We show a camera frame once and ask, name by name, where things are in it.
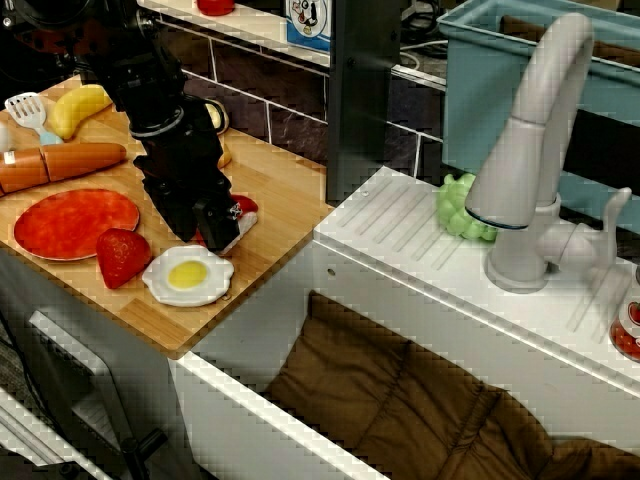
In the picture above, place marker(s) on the red toy tomato can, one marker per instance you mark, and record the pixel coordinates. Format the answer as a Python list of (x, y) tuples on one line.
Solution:
[(627, 320)]

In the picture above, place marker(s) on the red and white toy sushi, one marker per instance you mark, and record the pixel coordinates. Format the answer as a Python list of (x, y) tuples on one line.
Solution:
[(246, 212)]

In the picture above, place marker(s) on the blue toy milk carton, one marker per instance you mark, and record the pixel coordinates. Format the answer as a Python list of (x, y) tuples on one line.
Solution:
[(307, 22)]

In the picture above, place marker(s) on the toy fried egg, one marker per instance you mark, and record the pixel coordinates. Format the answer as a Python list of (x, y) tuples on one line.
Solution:
[(187, 275)]

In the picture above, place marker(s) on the orange round plate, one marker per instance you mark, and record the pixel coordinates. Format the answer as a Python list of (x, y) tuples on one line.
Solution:
[(65, 225)]

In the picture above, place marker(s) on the grey toy faucet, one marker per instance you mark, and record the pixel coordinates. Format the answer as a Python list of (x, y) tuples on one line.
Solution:
[(535, 125)]

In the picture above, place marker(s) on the blue plastic bin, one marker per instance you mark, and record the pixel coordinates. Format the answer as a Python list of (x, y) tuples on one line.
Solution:
[(475, 100)]

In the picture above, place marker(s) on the orange toy sausage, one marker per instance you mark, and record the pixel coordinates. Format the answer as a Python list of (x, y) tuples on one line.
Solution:
[(75, 160)]

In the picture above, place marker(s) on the red toy strawberry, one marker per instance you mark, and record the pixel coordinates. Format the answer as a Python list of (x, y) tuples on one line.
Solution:
[(120, 257)]

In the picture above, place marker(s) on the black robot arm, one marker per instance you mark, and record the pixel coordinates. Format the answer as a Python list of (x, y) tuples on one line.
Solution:
[(140, 75)]

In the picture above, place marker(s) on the green toy lettuce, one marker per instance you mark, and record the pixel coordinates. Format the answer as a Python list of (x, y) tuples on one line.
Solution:
[(455, 210)]

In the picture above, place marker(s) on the white toy sink counter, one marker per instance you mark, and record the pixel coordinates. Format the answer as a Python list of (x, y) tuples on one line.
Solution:
[(400, 260)]

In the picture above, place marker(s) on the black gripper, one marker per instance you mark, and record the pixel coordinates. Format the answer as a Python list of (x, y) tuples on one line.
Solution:
[(185, 155)]

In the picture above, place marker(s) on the red orange toy bottle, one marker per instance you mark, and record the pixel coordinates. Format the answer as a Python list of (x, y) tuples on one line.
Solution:
[(215, 6)]

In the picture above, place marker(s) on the yellow toy croissant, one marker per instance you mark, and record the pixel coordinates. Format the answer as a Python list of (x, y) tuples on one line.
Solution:
[(225, 157)]

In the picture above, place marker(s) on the brown cloth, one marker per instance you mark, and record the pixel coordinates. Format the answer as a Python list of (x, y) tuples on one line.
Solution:
[(400, 400)]

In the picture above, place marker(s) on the yellow toy banana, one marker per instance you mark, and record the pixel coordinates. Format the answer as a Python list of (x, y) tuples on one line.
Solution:
[(77, 110)]

